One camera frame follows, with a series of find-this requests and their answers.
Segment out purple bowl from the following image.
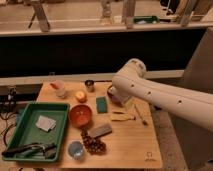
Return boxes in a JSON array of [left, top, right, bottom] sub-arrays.
[[107, 85, 121, 105]]

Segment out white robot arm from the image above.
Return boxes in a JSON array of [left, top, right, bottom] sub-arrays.
[[112, 58, 213, 132]]

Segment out green sponge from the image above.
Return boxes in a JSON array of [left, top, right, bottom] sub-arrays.
[[96, 97, 107, 113]]

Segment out small metal cup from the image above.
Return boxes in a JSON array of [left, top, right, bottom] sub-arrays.
[[85, 80, 95, 92]]

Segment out yellow banana toy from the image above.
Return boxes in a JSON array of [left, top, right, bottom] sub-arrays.
[[110, 111, 135, 121]]

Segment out orange bowl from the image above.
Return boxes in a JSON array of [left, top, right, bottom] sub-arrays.
[[69, 105, 92, 128]]

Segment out grey sponge block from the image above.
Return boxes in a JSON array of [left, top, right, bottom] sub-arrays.
[[89, 124, 112, 138]]

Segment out wooden spoon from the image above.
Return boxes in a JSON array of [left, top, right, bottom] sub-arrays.
[[134, 104, 148, 126]]

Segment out bunch of dark grapes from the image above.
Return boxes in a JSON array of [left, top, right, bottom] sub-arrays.
[[81, 130, 106, 155]]

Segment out small blue bowl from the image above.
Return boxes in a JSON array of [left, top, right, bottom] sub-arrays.
[[68, 141, 84, 160]]

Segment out white folded cloth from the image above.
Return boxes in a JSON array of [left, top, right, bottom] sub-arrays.
[[36, 116, 56, 132]]

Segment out green box in background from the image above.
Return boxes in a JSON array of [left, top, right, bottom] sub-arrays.
[[133, 16, 160, 24]]

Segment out green plastic tray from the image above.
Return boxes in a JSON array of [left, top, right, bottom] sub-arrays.
[[2, 102, 70, 162]]

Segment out dark tools in tray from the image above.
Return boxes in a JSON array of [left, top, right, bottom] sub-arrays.
[[2, 143, 56, 159]]

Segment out black cables at left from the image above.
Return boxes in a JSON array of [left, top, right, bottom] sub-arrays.
[[0, 85, 21, 148]]

